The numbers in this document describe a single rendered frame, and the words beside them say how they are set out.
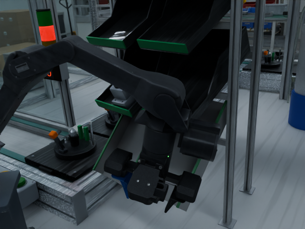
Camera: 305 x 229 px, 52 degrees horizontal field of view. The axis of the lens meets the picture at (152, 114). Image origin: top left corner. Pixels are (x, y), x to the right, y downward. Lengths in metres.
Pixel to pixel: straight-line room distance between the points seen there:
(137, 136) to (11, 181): 0.33
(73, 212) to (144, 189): 0.41
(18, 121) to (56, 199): 0.62
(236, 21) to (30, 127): 1.02
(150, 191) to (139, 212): 0.41
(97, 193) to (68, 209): 0.10
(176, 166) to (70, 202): 0.32
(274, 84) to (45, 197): 1.39
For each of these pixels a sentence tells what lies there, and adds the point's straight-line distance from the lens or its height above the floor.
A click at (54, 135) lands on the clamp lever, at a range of 1.01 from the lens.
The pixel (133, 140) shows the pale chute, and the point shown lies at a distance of 0.88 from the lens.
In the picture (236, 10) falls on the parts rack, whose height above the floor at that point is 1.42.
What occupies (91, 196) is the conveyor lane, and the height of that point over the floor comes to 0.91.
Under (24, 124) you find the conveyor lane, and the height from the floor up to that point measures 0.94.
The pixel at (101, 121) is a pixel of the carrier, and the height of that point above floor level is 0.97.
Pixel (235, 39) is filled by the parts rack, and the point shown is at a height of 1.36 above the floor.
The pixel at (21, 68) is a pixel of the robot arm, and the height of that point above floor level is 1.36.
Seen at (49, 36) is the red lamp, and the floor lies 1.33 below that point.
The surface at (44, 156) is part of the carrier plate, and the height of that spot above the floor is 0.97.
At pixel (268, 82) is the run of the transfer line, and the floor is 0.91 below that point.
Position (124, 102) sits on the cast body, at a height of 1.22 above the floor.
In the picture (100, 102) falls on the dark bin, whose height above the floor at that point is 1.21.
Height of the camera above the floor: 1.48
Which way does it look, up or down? 23 degrees down
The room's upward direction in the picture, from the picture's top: 4 degrees counter-clockwise
